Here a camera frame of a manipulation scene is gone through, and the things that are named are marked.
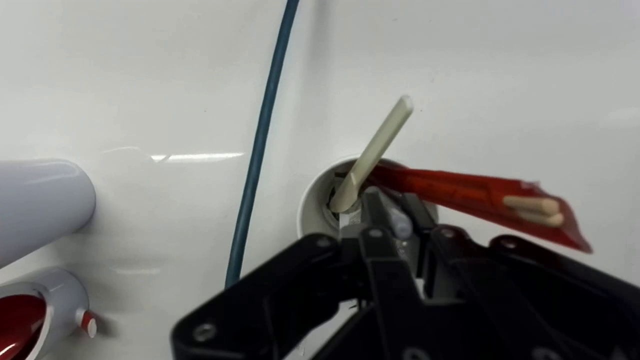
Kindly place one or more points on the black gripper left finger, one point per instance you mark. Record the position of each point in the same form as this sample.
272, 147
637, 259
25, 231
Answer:
301, 301

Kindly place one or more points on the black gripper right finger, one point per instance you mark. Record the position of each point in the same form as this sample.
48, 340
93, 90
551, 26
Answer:
532, 301

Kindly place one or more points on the plain white cup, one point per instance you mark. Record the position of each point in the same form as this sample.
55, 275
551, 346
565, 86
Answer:
40, 206

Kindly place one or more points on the red chopstick packet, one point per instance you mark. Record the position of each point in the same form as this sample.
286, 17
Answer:
452, 191

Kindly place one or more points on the cream plastic stick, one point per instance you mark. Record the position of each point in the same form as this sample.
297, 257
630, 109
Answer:
376, 150

